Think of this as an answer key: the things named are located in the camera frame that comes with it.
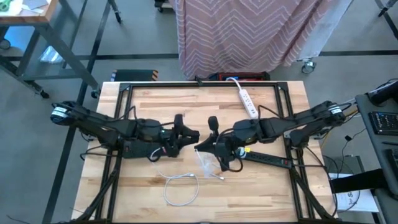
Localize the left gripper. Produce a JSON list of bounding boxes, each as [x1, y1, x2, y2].
[[136, 118, 201, 158]]

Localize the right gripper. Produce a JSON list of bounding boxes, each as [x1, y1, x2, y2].
[[194, 119, 261, 172]]

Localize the white USB cable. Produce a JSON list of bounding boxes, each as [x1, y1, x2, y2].
[[149, 146, 200, 207]]

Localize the black USB power strip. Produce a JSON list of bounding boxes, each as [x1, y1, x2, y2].
[[122, 141, 185, 160]]

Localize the white power strip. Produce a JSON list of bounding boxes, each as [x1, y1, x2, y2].
[[238, 88, 259, 119]]

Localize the black case with hazard stripes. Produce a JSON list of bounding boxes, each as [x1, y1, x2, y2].
[[110, 68, 159, 83]]

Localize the red black box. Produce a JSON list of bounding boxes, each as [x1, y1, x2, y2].
[[214, 71, 271, 82]]

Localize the pink chevron blanket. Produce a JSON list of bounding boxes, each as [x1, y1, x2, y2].
[[174, 0, 343, 81]]

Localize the grey computer box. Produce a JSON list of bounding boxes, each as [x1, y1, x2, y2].
[[322, 154, 364, 175]]

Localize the black desk crossbar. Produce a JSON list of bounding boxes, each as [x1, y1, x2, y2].
[[328, 167, 391, 194]]

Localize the black stand leg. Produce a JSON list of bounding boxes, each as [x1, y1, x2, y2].
[[107, 0, 122, 24], [374, 0, 398, 18]]

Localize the white paper sheet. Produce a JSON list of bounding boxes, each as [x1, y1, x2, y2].
[[334, 173, 379, 213]]

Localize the grey desk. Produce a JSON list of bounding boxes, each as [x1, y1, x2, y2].
[[354, 93, 398, 224]]

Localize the black keyboard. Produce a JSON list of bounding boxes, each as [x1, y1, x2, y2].
[[384, 148, 398, 177], [368, 111, 398, 136]]

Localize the black bulky device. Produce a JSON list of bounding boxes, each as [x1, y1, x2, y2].
[[365, 80, 398, 106]]

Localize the wooden workbench with black legs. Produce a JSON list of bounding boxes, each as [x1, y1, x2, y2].
[[0, 0, 101, 100]]

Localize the grey paper sheets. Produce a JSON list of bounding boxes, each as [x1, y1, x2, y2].
[[6, 0, 49, 16]]

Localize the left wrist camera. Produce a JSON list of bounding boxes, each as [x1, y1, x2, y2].
[[173, 113, 185, 129]]

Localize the black right camera cable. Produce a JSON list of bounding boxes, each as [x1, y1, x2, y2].
[[216, 154, 244, 174]]

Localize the black aluminium table frame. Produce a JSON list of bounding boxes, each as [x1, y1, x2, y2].
[[71, 81, 340, 224]]

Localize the white power strip cord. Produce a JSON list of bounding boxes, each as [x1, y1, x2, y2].
[[225, 77, 244, 91]]

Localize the black power strip cord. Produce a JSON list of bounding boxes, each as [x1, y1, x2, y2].
[[290, 163, 340, 218]]

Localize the black cable with plug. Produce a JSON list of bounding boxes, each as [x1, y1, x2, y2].
[[341, 128, 368, 215]]

